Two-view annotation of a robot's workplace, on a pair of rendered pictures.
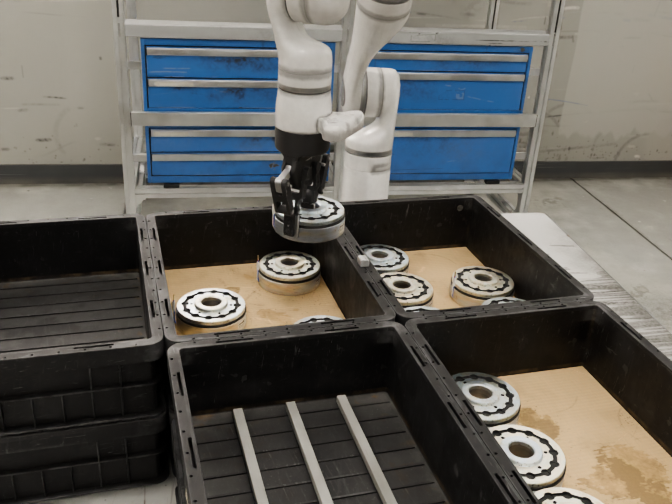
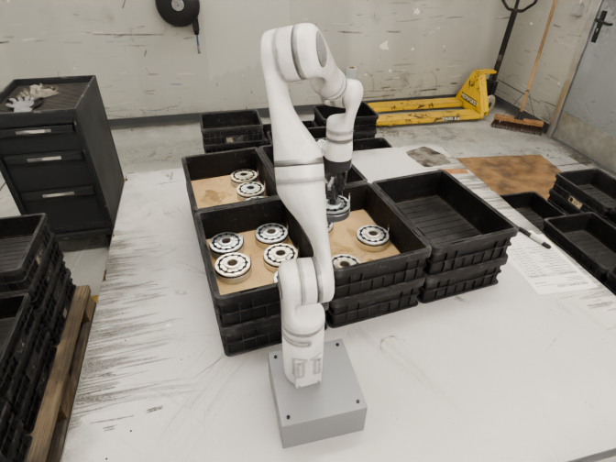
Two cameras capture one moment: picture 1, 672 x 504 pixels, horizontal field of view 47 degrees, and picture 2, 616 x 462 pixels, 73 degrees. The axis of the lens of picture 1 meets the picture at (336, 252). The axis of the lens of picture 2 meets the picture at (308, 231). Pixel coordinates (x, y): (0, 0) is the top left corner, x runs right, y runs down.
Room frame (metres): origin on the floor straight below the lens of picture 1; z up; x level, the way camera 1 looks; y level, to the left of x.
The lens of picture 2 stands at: (2.04, -0.07, 1.64)
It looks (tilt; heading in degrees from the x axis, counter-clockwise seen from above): 36 degrees down; 178
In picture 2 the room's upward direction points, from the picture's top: 1 degrees clockwise
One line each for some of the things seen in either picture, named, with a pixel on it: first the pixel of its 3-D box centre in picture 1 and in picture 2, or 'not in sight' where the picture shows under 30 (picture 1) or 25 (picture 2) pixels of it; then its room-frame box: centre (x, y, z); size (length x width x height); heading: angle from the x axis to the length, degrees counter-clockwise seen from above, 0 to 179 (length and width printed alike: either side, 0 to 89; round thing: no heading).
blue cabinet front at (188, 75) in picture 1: (240, 114); not in sight; (2.89, 0.40, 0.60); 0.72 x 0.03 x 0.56; 102
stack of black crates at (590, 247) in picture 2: not in sight; (584, 266); (0.53, 1.35, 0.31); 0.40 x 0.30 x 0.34; 12
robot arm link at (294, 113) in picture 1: (316, 105); (332, 144); (1.00, 0.04, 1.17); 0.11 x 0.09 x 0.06; 66
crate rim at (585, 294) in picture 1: (444, 252); (257, 243); (1.10, -0.17, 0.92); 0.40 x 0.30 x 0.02; 18
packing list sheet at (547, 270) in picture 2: not in sight; (539, 259); (0.94, 0.79, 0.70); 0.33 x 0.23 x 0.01; 12
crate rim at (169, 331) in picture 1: (257, 267); (354, 223); (1.01, 0.11, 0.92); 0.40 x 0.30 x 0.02; 18
